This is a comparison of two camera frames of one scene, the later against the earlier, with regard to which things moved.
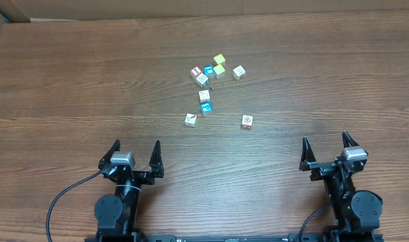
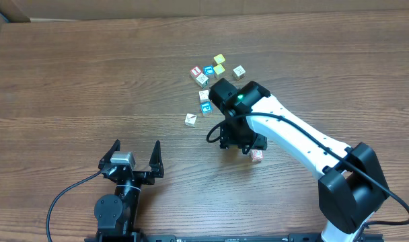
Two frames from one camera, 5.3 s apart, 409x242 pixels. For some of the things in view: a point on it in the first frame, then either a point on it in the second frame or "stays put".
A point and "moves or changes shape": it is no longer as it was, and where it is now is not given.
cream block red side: (247, 122) moves or changes shape
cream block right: (239, 72) stays put
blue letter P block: (206, 107) stays put
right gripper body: (325, 167) to (240, 144)
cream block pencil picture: (190, 119) stays put
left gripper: (137, 175) stays put
